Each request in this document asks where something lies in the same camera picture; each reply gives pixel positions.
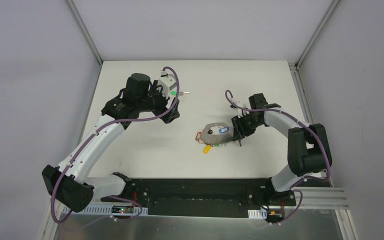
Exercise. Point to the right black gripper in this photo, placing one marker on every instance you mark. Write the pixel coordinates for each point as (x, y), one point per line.
(240, 125)

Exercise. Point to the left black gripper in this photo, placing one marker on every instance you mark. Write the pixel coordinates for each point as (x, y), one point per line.
(165, 103)

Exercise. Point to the green tag with key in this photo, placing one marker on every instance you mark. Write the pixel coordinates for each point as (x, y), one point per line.
(181, 93)

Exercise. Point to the silver key with red tag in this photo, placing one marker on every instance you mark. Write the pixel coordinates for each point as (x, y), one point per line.
(198, 135)

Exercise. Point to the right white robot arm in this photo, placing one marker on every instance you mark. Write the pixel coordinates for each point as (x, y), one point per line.
(308, 150)

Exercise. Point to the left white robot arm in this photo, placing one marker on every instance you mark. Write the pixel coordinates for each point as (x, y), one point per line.
(69, 182)

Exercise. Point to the blue key tag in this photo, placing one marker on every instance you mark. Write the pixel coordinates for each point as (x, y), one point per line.
(224, 130)

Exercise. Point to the yellow key tag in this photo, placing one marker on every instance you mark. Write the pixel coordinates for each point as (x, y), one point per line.
(207, 149)

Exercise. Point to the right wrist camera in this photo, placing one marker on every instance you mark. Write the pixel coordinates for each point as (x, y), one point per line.
(239, 107)

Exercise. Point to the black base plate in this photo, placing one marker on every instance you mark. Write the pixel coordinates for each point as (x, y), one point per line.
(205, 197)

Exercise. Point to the right white cable duct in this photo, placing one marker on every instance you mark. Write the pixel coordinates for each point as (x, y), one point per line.
(257, 214)

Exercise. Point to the white cable duct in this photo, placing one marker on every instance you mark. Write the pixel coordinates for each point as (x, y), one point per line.
(257, 214)
(113, 209)

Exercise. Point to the left white cable duct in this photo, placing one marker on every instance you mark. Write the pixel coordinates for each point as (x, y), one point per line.
(113, 209)

